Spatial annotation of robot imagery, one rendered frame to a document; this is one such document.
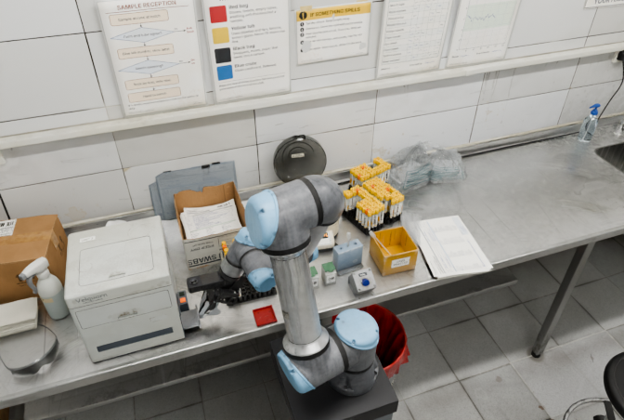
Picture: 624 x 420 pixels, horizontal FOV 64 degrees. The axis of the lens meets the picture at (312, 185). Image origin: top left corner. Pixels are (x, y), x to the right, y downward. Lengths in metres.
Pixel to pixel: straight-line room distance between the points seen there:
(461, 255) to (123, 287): 1.18
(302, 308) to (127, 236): 0.67
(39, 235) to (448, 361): 1.94
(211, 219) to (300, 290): 0.90
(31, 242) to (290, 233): 1.09
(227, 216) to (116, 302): 0.64
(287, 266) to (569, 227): 1.42
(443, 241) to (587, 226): 0.62
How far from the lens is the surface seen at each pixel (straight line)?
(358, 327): 1.32
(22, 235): 1.97
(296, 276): 1.13
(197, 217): 2.01
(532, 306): 3.12
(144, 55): 1.79
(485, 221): 2.16
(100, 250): 1.61
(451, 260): 1.93
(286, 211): 1.05
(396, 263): 1.82
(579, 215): 2.35
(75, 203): 2.10
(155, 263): 1.52
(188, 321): 1.69
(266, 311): 1.72
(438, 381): 2.67
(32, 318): 1.88
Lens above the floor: 2.22
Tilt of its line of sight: 37 degrees down
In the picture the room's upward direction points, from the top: straight up
